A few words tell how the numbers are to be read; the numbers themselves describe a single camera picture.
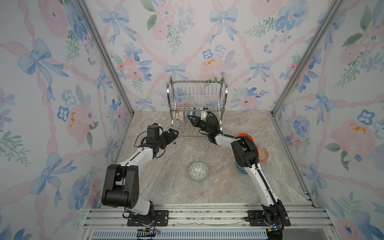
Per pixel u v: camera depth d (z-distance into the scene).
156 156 0.69
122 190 0.45
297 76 0.96
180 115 1.01
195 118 0.97
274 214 0.64
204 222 0.73
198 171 0.88
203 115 0.97
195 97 1.13
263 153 0.95
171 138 0.82
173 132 0.82
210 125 0.87
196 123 0.95
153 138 0.70
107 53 0.86
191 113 1.00
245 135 1.01
